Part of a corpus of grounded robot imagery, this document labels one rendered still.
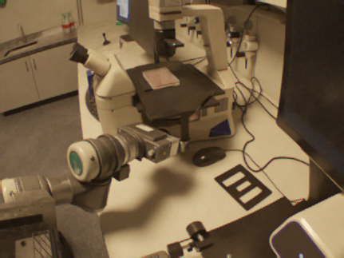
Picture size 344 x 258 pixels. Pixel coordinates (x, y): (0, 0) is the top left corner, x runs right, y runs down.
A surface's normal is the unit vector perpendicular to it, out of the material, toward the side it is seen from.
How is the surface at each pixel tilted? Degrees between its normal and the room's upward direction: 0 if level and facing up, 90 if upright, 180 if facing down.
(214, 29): 90
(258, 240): 0
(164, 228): 0
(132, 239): 0
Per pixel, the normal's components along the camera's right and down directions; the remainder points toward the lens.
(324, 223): 0.09, -0.84
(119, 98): 0.35, 0.54
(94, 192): 0.54, 0.52
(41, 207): 0.67, 0.29
